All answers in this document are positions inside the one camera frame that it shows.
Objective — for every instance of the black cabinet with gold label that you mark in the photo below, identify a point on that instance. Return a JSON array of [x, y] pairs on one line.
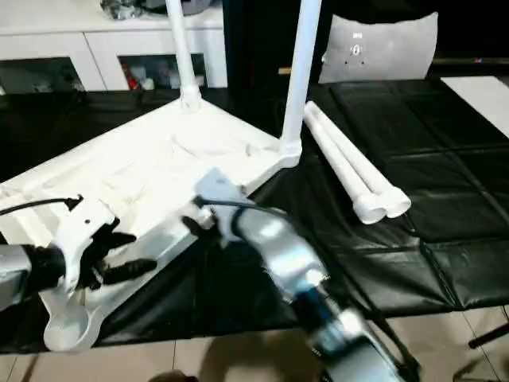
[[254, 40]]

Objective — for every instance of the white plastic table leg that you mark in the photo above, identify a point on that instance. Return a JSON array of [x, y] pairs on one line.
[[374, 171], [181, 48], [304, 64], [338, 159]]

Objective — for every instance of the black work mat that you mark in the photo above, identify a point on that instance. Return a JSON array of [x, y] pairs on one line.
[[398, 263]]

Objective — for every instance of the white plastic table top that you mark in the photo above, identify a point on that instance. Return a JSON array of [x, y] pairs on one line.
[[159, 167]]

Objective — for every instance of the black stand leg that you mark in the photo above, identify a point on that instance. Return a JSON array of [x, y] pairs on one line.
[[489, 338]]

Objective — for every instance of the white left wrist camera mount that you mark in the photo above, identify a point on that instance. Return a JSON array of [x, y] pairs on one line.
[[83, 223]]

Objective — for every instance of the white cabinet with glass doors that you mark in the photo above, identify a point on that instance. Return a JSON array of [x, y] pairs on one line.
[[64, 20]]

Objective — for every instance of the flat white board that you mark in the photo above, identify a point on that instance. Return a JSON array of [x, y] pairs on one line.
[[485, 99]]

